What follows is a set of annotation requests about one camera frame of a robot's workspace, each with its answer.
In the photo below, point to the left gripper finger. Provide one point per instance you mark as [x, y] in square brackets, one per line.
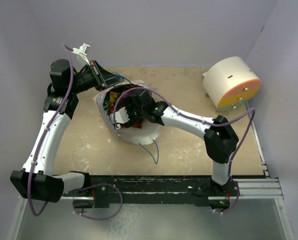
[112, 78]
[102, 67]

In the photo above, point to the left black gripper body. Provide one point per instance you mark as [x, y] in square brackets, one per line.
[92, 78]

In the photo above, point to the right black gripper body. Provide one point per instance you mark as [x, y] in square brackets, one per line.
[135, 113]

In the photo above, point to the blue checkered paper bag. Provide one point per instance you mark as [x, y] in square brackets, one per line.
[145, 137]

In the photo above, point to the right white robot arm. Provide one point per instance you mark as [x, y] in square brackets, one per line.
[219, 137]

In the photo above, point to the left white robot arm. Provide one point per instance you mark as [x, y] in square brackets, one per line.
[35, 180]

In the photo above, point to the yellow candy snack packet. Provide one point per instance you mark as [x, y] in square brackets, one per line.
[113, 97]

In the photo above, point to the orange red snack packet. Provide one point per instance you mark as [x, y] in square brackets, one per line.
[134, 123]

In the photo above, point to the beige and orange cylinder device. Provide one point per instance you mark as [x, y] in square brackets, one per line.
[230, 83]

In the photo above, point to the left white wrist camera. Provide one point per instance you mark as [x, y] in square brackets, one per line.
[82, 54]

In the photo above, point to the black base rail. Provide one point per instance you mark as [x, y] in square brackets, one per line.
[197, 190]

